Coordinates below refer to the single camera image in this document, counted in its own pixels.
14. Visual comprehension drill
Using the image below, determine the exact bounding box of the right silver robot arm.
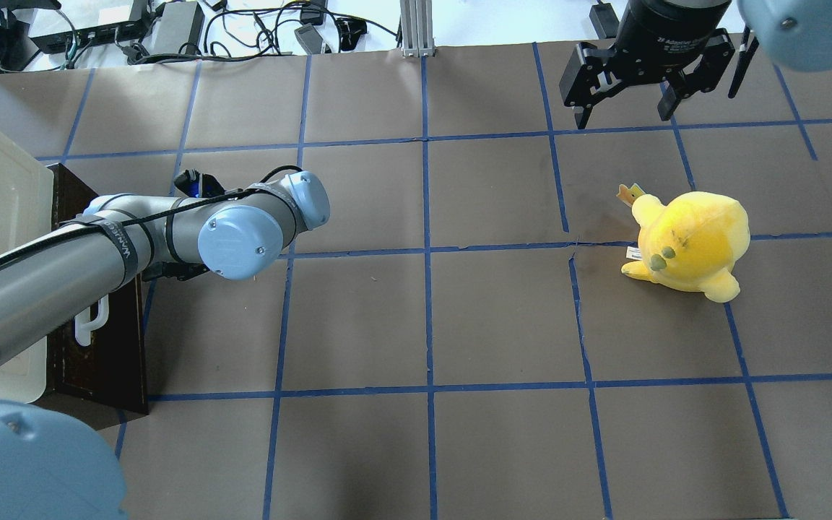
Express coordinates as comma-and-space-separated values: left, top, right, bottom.
559, 1, 832, 129

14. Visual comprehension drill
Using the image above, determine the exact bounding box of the black power adapter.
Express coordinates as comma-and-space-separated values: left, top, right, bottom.
294, 24, 333, 55

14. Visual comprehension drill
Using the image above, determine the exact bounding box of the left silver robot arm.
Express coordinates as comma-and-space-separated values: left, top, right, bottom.
0, 165, 331, 519

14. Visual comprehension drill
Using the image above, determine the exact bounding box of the aluminium frame post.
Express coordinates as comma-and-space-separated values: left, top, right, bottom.
399, 0, 436, 57

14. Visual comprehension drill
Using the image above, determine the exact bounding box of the dark wooden drawer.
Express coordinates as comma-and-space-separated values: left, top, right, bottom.
44, 163, 150, 416

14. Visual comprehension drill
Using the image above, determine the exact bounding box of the white drawer handle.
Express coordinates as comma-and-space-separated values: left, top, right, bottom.
73, 294, 110, 347

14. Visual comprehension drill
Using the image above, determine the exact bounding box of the yellow plush dinosaur toy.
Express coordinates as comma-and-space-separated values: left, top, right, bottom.
617, 184, 750, 303

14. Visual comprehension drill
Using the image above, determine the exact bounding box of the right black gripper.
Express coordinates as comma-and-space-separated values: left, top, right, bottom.
559, 1, 735, 131

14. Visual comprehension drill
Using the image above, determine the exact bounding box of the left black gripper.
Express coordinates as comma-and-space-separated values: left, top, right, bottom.
173, 169, 220, 198

